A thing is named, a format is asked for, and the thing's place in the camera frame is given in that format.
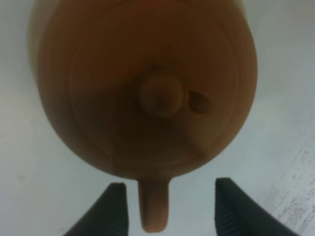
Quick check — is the beige round teapot coaster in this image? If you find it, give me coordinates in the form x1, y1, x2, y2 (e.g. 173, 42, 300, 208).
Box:
28, 0, 253, 75

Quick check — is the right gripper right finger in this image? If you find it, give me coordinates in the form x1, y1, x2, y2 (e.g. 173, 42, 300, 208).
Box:
215, 177, 297, 236

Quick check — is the brown clay teapot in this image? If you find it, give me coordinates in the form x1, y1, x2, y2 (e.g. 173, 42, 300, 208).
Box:
33, 0, 257, 233

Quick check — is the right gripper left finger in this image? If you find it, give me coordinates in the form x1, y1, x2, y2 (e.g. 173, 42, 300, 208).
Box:
65, 183, 128, 236

